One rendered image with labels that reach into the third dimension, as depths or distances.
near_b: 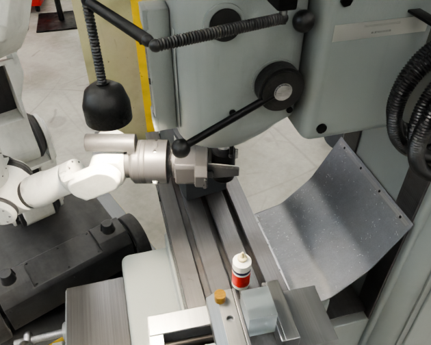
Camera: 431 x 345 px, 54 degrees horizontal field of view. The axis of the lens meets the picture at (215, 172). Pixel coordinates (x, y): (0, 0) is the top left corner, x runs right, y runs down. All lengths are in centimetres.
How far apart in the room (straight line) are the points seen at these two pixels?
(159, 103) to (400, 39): 38
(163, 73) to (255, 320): 44
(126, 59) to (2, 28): 180
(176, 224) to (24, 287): 62
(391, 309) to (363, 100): 63
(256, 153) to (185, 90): 223
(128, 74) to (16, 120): 143
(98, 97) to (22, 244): 113
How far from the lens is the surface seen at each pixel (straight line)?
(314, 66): 66
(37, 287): 154
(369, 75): 71
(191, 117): 67
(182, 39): 47
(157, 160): 81
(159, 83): 70
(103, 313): 122
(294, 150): 292
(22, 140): 133
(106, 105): 64
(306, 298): 91
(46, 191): 94
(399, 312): 120
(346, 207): 110
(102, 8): 56
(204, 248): 105
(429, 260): 106
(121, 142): 81
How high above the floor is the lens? 177
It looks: 41 degrees down
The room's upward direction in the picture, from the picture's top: straight up
